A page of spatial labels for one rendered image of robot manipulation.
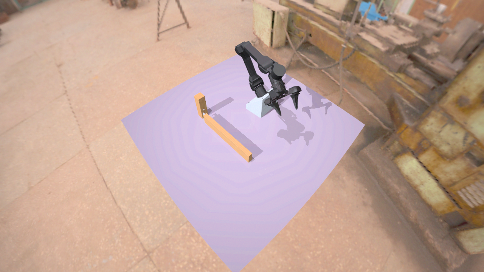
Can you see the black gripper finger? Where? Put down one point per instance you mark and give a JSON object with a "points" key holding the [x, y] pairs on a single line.
{"points": [[295, 99], [276, 107]]}

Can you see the brown wooden board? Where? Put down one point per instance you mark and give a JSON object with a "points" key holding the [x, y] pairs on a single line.
{"points": [[228, 138]]}

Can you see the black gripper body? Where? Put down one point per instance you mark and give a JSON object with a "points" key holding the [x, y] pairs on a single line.
{"points": [[292, 90]]}

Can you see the wooden post with slot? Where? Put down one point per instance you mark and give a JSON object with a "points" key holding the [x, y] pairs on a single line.
{"points": [[201, 104]]}

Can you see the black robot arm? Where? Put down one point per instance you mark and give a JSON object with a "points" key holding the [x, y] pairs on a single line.
{"points": [[265, 65]]}

